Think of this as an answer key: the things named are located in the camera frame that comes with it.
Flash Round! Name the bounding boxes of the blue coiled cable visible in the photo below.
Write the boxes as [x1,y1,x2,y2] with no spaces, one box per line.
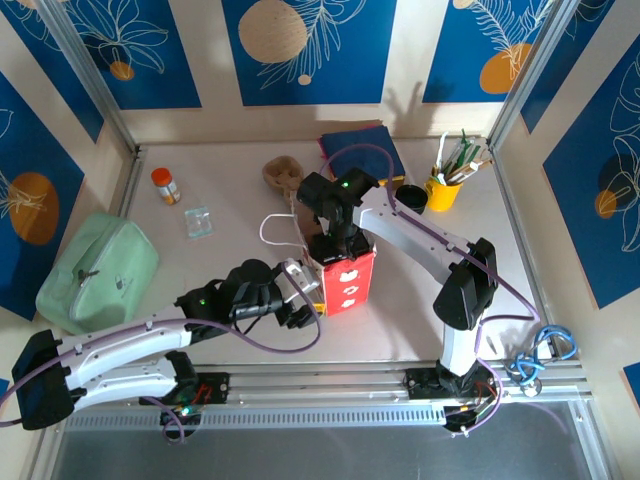
[502,324,577,386]

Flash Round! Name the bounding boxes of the stacked cardboard cup carriers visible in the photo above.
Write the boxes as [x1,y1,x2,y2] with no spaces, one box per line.
[261,156,305,194]

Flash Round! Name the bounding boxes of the mint green zip pouch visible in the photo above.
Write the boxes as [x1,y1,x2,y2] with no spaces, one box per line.
[34,212,161,335]

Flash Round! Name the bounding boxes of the grey slotted cable duct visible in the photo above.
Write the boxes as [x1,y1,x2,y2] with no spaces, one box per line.
[199,404,447,427]

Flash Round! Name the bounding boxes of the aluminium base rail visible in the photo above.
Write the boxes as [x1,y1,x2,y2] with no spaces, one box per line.
[42,359,594,441]

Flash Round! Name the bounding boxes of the aluminium side rail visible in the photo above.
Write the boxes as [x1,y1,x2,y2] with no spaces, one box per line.
[118,147,146,211]

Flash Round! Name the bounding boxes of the paper-wrapped wooden stirrer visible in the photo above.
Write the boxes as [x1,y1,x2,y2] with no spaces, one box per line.
[452,157,494,184]

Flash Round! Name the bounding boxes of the stack of coloured paper napkins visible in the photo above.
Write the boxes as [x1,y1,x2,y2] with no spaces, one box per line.
[319,125,407,184]

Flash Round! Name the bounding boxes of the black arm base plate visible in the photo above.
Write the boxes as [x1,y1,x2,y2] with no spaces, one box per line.
[192,372,231,406]
[404,368,445,401]

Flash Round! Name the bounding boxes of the aluminium frame post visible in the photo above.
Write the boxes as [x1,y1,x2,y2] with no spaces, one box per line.
[487,0,574,151]
[37,0,144,156]

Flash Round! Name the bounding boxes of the white wrapped straw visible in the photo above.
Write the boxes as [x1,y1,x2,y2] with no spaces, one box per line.
[435,130,450,175]

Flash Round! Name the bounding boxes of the clear plastic zip bag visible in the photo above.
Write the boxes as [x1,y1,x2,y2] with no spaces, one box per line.
[183,203,215,240]

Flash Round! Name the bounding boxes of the orange-lid small bottle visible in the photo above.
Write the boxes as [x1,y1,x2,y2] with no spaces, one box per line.
[151,167,182,205]

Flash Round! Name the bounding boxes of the red white paper gift bag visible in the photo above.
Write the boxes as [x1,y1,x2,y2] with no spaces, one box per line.
[259,192,376,319]

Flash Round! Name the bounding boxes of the yellow utensil holder cup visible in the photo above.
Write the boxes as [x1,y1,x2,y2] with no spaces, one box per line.
[424,172,465,212]

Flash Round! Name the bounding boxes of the base controller board with wires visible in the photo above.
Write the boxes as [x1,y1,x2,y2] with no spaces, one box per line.
[443,377,509,439]
[159,402,204,446]

